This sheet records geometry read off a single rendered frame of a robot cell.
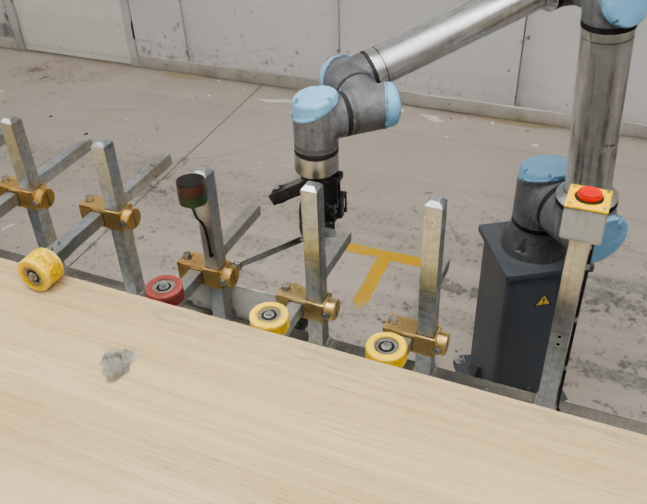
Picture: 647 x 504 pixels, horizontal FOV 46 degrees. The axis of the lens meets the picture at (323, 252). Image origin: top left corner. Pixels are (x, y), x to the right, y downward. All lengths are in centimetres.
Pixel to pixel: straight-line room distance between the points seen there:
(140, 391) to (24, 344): 29
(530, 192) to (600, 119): 36
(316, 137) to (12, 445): 77
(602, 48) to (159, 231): 222
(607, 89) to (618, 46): 10
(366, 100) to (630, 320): 178
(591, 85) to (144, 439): 119
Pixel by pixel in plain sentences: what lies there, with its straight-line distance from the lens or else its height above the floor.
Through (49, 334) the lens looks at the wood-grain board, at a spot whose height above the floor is 90.
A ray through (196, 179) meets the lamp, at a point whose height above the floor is 112.
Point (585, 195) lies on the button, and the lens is 133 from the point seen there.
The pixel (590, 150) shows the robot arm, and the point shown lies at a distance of 188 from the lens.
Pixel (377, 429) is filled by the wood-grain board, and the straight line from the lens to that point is 133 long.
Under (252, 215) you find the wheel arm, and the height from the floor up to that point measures 86.
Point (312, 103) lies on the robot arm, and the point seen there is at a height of 129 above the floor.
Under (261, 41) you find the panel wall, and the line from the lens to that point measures 459.
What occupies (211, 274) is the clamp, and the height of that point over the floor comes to 86.
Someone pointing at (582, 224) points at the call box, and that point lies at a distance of 133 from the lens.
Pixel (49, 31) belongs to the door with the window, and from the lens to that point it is 548.
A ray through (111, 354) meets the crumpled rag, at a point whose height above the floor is 91.
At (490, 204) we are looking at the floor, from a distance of 355.
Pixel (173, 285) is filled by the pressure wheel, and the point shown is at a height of 90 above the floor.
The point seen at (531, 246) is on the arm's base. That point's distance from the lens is 219.
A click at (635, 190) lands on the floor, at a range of 381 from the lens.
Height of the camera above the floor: 192
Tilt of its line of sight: 37 degrees down
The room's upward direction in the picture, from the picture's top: 2 degrees counter-clockwise
